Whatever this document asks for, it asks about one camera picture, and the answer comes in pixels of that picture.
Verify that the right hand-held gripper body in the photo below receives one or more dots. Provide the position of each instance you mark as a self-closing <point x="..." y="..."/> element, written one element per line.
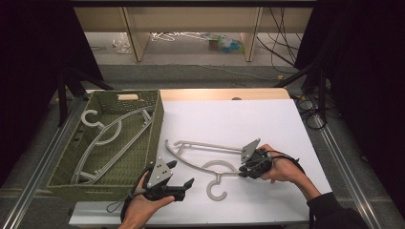
<point x="254" y="159"/>

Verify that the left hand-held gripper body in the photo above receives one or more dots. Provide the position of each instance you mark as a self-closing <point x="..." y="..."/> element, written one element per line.
<point x="159" y="175"/>

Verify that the grey plastic clothes hanger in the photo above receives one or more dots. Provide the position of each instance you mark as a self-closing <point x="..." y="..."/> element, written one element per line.
<point x="208" y="191"/>
<point x="83" y="119"/>

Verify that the green woven basket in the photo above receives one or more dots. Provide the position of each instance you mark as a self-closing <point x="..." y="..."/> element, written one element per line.
<point x="137" y="159"/>

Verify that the person's right hand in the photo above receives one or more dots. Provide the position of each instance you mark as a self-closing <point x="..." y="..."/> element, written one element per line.
<point x="283" y="168"/>

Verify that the person's left hand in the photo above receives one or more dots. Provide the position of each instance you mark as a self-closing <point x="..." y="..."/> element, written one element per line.
<point x="140" y="206"/>

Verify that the white board sheet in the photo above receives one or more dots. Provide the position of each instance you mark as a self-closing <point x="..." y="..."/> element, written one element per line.
<point x="238" y="120"/>

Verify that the light wooden table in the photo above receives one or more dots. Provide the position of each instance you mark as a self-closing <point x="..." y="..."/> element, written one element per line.
<point x="207" y="94"/>

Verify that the black metal stand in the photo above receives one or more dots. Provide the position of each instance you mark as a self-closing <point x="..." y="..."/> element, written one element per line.
<point x="322" y="95"/>
<point x="62" y="101"/>

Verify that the colourful plastic clutter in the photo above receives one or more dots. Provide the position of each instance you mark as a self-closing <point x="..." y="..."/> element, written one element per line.
<point x="227" y="44"/>

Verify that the clear plastic bag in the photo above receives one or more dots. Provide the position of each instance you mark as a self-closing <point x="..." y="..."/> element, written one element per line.
<point x="122" y="44"/>

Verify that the dark curtain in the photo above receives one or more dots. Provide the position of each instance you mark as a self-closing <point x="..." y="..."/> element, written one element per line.
<point x="369" y="79"/>
<point x="28" y="63"/>

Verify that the beige wooden desk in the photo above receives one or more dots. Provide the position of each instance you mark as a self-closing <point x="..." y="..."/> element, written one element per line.
<point x="191" y="19"/>

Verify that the aluminium rail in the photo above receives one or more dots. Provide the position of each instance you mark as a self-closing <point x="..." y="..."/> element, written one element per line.
<point x="347" y="171"/>
<point x="41" y="162"/>

